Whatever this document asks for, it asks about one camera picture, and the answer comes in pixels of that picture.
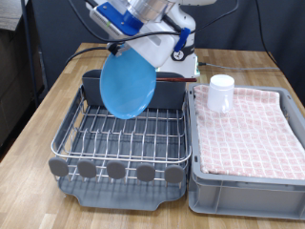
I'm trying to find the black table cable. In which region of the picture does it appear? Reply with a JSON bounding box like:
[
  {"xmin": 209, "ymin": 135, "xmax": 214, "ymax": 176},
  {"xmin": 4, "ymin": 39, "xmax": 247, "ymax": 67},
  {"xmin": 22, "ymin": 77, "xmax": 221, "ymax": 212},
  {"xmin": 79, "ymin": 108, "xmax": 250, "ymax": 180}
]
[{"xmin": 65, "ymin": 47, "xmax": 111, "ymax": 66}]

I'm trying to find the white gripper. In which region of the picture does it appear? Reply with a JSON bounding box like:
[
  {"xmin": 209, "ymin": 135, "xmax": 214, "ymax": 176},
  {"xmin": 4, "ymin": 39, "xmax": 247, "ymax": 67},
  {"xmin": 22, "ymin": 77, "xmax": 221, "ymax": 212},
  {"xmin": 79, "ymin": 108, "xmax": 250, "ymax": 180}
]
[{"xmin": 106, "ymin": 17, "xmax": 184, "ymax": 69}]

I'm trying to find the dark metal pole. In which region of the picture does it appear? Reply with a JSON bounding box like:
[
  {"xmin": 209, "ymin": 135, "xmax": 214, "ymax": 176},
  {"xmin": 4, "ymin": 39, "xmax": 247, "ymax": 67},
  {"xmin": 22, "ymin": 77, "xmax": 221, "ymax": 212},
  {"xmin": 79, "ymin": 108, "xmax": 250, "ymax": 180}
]
[{"xmin": 20, "ymin": 0, "xmax": 40, "ymax": 108}]

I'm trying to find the blue cable clip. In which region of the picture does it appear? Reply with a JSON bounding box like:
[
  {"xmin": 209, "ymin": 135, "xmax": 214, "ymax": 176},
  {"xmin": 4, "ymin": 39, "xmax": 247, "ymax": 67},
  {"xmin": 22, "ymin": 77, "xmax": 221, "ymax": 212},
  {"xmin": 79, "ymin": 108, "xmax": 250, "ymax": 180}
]
[{"xmin": 173, "ymin": 27, "xmax": 192, "ymax": 53}]

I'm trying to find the black camera cable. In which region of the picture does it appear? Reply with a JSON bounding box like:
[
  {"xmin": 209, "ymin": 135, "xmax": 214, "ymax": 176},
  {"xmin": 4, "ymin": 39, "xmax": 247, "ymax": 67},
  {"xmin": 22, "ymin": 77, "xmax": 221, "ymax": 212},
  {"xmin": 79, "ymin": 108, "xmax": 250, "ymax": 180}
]
[{"xmin": 68, "ymin": 0, "xmax": 240, "ymax": 44}]

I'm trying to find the metal wire dish rack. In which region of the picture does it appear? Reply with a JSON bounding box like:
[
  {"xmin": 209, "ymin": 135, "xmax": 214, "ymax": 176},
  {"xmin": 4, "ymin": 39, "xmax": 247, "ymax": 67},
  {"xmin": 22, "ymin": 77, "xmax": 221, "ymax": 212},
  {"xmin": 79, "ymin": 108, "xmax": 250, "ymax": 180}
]
[{"xmin": 48, "ymin": 85, "xmax": 193, "ymax": 185}]

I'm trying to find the dark grey cutlery holder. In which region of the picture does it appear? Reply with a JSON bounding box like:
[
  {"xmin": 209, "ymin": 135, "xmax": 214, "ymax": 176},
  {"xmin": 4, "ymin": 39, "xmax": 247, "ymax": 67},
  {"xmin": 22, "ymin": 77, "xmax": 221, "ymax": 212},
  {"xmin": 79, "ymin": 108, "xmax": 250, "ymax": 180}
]
[{"xmin": 81, "ymin": 69, "xmax": 187, "ymax": 111}]

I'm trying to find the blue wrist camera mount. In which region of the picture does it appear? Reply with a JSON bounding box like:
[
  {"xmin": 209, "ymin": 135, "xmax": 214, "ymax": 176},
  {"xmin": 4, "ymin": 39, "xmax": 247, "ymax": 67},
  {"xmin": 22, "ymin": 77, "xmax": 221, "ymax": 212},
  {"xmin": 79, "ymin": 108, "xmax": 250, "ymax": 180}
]
[{"xmin": 90, "ymin": 2, "xmax": 145, "ymax": 37}]

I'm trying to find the grey plastic crate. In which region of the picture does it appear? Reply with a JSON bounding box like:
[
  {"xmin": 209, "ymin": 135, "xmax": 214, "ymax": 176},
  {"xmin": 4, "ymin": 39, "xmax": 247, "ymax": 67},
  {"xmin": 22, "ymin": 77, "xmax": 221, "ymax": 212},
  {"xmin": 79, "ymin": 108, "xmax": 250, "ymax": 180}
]
[{"xmin": 188, "ymin": 83, "xmax": 305, "ymax": 220}]

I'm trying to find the pink checkered cloth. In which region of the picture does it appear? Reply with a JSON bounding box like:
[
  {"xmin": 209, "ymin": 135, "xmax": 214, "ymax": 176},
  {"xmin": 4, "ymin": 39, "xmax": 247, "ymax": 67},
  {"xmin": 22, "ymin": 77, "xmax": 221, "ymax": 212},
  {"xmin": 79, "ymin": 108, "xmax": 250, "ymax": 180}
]
[{"xmin": 193, "ymin": 84, "xmax": 305, "ymax": 180}]

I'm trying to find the thin black hanging cable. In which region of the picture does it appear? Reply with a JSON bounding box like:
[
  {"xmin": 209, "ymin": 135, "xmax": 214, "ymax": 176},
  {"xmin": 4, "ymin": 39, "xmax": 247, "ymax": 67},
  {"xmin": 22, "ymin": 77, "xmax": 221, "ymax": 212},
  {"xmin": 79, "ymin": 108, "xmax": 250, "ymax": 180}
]
[{"xmin": 254, "ymin": 0, "xmax": 282, "ymax": 70}]

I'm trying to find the grey dish drying rack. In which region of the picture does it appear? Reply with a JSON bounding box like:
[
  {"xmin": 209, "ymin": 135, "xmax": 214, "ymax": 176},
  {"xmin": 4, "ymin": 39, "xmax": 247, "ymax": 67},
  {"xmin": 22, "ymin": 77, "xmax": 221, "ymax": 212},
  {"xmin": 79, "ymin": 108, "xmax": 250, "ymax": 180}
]
[{"xmin": 56, "ymin": 94, "xmax": 189, "ymax": 212}]

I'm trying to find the white mug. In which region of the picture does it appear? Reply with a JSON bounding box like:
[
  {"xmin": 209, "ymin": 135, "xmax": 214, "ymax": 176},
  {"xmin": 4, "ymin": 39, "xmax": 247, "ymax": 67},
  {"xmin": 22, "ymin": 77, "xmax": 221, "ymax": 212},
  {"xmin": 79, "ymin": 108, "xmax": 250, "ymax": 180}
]
[{"xmin": 207, "ymin": 73, "xmax": 236, "ymax": 115}]

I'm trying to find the blue plate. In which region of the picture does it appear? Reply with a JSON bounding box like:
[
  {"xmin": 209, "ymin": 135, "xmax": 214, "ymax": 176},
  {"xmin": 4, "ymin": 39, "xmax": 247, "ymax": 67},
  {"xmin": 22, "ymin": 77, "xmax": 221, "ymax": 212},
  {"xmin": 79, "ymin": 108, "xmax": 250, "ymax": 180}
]
[{"xmin": 99, "ymin": 47, "xmax": 157, "ymax": 120}]

